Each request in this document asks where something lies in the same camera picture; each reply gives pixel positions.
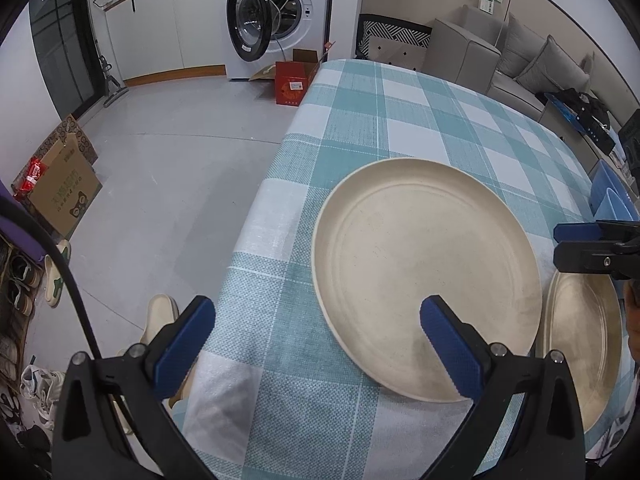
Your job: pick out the red box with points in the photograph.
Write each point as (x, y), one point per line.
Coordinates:
(292, 80)

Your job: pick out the red packet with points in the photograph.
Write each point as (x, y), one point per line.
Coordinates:
(30, 177)

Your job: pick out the blue bowl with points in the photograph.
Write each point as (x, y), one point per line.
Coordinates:
(605, 177)
(620, 205)

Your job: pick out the black patterned chair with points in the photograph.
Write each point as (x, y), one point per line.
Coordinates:
(395, 42)

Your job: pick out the white kitchen base cabinets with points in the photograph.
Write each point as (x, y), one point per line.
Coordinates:
(150, 30)

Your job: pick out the purple cloth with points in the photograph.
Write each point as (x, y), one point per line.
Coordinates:
(20, 230)

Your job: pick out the brown cardboard box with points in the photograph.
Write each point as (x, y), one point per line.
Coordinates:
(65, 190)

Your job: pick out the blue bag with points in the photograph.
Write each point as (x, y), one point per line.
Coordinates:
(560, 107)

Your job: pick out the grey sofa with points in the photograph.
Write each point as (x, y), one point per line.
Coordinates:
(460, 55)

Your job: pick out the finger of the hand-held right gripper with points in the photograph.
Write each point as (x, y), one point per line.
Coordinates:
(580, 260)
(575, 232)

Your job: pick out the white sneakers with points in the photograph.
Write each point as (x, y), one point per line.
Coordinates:
(42, 395)

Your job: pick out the white washing machine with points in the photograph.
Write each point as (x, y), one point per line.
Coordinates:
(300, 10)

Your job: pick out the person's right hand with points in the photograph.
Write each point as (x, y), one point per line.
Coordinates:
(632, 310)

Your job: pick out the plain cream slipper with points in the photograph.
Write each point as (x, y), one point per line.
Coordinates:
(160, 317)

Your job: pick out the black jacket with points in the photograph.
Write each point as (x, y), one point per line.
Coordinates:
(585, 105)

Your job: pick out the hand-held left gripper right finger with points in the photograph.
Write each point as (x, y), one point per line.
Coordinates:
(452, 355)

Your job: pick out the grey cushion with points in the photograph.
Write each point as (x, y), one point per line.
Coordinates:
(522, 45)
(552, 67)

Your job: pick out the cream green slipper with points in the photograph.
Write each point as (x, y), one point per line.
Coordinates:
(56, 275)

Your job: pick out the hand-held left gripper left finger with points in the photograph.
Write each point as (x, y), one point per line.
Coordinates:
(182, 355)

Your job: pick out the teal checked tablecloth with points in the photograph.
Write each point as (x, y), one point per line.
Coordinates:
(300, 385)

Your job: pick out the black box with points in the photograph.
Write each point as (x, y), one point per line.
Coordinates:
(597, 132)

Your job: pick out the dark glass door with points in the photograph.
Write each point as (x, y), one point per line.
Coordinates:
(60, 35)

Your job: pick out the cream plate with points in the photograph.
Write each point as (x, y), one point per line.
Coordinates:
(580, 350)
(425, 270)

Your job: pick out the floor mop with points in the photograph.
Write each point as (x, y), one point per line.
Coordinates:
(112, 82)

